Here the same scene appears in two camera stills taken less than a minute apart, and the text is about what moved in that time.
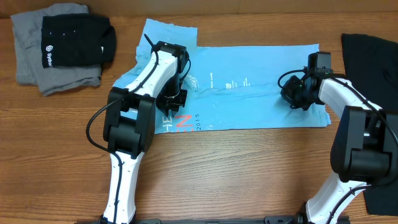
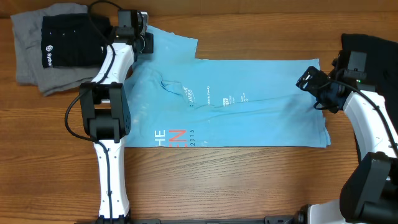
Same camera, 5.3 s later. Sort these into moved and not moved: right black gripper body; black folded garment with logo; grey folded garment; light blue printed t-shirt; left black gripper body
Moved: light blue printed t-shirt; right black gripper body; left black gripper body
Not moved: grey folded garment; black folded garment with logo
